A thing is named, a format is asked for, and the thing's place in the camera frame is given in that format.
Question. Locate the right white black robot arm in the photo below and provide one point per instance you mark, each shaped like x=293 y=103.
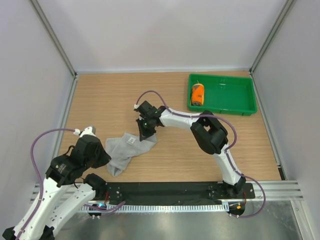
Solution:
x=210 y=135

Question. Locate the green plastic tray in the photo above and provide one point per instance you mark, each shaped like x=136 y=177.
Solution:
x=224 y=94

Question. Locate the aluminium frame rail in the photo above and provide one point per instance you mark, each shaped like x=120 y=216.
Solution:
x=264 y=190

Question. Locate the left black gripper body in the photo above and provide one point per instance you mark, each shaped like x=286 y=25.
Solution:
x=89 y=162

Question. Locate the white slotted cable duct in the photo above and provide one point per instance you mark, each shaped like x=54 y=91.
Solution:
x=126 y=209

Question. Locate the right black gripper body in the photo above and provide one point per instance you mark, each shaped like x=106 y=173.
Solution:
x=146 y=124

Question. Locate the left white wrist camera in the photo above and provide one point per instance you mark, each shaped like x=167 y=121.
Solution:
x=90 y=130

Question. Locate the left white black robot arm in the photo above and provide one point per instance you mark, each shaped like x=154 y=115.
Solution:
x=45 y=218

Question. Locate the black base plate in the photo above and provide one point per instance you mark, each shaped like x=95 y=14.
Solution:
x=174 y=193

